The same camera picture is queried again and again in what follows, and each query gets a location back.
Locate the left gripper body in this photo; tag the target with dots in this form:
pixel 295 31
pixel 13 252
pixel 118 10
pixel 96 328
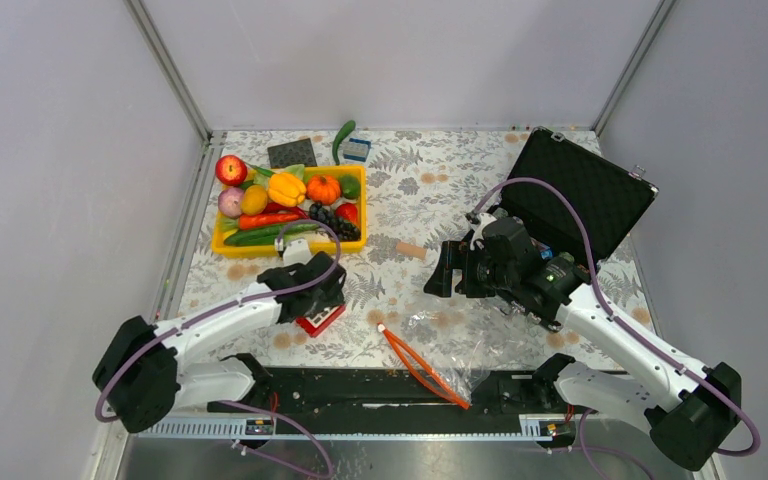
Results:
pixel 327 299

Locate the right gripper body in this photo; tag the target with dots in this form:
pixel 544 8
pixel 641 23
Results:
pixel 486 275

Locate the clear zip top bag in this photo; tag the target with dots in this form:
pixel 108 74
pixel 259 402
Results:
pixel 450 352

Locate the orange fake carrot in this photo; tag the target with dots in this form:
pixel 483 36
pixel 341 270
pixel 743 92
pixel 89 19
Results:
pixel 246 223

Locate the yellow fake bell pepper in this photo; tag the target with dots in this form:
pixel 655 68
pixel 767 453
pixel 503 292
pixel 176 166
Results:
pixel 286 189

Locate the purple fake onion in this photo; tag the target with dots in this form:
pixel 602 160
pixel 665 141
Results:
pixel 229 202

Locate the blue grey small box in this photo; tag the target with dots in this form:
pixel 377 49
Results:
pixel 355 149

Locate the red fake apple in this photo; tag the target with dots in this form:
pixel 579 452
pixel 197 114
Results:
pixel 231 171

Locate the dark green fake pepper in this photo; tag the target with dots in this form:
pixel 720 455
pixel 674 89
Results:
pixel 342 134

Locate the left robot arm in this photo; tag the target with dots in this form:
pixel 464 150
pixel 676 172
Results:
pixel 149 370

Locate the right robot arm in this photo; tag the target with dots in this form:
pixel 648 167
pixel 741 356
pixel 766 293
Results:
pixel 686 407

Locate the green fake cucumber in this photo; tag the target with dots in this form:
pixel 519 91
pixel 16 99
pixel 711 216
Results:
pixel 266 235

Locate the black fake grape bunch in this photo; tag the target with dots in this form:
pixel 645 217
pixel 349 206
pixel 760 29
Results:
pixel 345 228

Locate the red fake chili pepper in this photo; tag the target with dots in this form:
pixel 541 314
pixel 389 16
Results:
pixel 275 208

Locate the red fake tomato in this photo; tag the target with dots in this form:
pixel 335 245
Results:
pixel 349 212

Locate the wooden cork cylinder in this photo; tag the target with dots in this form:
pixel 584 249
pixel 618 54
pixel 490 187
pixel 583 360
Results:
pixel 411 250

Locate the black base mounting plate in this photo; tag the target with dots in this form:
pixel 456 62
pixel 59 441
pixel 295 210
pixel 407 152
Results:
pixel 392 402

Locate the black poker chip case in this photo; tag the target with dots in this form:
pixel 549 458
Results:
pixel 608 199

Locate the black foam square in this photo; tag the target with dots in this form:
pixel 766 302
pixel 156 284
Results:
pixel 298 152

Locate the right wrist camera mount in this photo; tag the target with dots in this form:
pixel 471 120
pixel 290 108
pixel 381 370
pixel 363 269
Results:
pixel 479 221

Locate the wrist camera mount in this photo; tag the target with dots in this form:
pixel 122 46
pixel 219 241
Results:
pixel 479 221
pixel 293 252

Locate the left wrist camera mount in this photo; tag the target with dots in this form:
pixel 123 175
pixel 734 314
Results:
pixel 293 252

